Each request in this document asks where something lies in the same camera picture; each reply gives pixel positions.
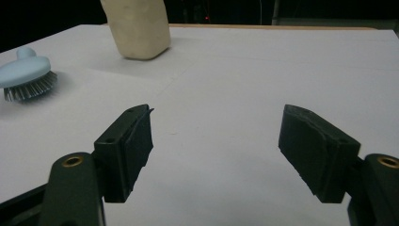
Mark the white table mat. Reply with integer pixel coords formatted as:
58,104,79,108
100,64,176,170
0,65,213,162
0,24,399,226

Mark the light blue hairbrush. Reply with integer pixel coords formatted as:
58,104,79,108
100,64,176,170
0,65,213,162
0,46,59,103

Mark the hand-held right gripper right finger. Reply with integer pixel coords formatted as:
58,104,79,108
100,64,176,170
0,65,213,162
278,104,361,204

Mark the beige square cup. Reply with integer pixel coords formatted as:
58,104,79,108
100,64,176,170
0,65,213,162
100,0,172,61

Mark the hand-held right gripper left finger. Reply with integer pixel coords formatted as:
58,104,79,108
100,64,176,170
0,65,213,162
93,104,154,203

